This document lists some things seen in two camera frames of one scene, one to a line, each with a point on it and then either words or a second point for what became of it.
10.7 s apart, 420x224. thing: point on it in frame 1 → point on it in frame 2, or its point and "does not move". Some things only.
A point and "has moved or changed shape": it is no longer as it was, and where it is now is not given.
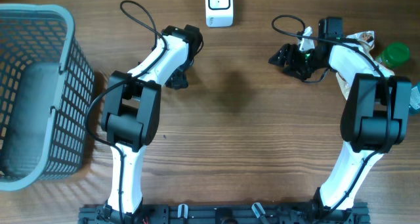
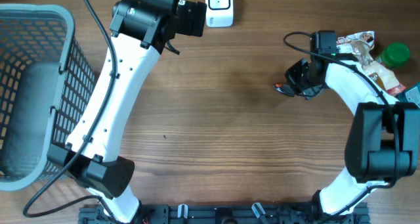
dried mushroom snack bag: x=367 y=39 → x=361 y=44
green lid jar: x=394 y=54 does not move
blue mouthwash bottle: x=414 y=106 has moved or changed shape
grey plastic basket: x=46 y=87 does not move
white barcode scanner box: x=219 y=7 does not move
